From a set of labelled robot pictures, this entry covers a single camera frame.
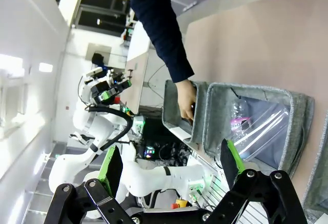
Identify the black computer under table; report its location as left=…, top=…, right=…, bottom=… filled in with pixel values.
left=138, top=120, right=191, bottom=164

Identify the person's right hand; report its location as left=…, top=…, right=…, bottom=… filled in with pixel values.
left=176, top=79, right=198, bottom=121

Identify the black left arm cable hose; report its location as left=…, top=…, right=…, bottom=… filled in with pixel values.
left=85, top=104, right=134, bottom=156

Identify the grey fabric plastic basket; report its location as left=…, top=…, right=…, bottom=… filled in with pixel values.
left=201, top=81, right=316, bottom=181

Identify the grey fabric bottle basket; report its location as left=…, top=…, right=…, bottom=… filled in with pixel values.
left=161, top=78, right=209, bottom=146

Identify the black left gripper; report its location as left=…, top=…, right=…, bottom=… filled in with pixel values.
left=90, top=79, right=133, bottom=106

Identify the grey fabric can basket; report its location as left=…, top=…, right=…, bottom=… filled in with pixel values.
left=301, top=111, right=328, bottom=213

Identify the clear plastic water bottle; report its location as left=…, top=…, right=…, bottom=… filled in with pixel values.
left=229, top=98, right=251, bottom=143

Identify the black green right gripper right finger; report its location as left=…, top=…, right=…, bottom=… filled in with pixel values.
left=212, top=138, right=309, bottom=224

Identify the person's right forearm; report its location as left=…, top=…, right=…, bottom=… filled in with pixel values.
left=147, top=26, right=196, bottom=84

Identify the brown glass bottle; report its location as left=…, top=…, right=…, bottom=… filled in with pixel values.
left=190, top=101, right=198, bottom=128

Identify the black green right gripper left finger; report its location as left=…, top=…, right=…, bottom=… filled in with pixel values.
left=45, top=145, right=134, bottom=224

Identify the wooden top table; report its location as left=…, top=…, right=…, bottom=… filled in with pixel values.
left=125, top=53, right=150, bottom=115

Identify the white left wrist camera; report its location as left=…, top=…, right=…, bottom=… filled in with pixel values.
left=81, top=67, right=104, bottom=82

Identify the white table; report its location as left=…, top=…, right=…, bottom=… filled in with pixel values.
left=127, top=21, right=152, bottom=64

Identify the red emergency stop button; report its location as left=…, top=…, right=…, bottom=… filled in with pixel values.
left=173, top=197, right=188, bottom=209

